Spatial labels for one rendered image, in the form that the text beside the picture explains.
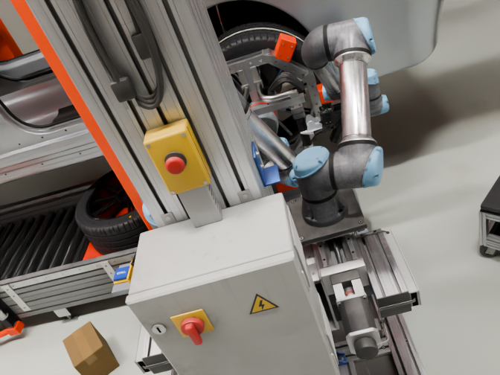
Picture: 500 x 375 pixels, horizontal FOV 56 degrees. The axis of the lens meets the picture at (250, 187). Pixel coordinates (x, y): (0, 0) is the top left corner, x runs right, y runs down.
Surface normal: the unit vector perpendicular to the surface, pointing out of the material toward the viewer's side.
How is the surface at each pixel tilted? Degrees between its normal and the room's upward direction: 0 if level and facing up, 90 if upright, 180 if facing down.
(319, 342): 90
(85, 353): 0
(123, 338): 0
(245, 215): 0
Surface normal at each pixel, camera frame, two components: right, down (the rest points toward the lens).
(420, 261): -0.31, -0.76
